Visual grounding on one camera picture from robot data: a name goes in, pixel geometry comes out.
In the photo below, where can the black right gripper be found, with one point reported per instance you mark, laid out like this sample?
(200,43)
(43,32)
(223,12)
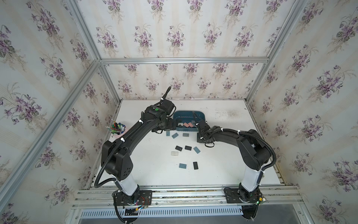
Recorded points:
(198,139)

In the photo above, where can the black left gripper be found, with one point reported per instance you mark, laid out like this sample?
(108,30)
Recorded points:
(172,124)

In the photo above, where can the blue eraser bottom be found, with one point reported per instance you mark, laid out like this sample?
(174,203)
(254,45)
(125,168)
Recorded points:
(182,166)

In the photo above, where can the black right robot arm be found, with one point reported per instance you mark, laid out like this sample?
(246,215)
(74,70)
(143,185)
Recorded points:
(256,153)

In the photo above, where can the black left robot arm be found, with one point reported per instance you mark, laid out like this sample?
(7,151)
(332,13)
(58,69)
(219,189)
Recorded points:
(116,164)

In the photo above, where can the teal plastic storage box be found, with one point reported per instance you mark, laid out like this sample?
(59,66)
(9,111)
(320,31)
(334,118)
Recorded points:
(188,116)

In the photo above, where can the coloured pens in cup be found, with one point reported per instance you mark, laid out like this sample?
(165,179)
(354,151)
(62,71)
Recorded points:
(116,128)

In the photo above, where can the pink pen holder cup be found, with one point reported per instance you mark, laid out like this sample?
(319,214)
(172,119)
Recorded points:
(119,135)

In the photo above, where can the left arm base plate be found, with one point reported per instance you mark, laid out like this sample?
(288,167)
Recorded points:
(126,206)

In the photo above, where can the white slotted cable duct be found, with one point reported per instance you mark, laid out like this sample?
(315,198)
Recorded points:
(164,212)

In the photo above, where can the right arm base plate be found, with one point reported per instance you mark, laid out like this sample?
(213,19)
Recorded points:
(252,200)

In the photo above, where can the aluminium mounting rail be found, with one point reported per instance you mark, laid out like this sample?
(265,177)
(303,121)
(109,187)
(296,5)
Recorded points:
(184,196)

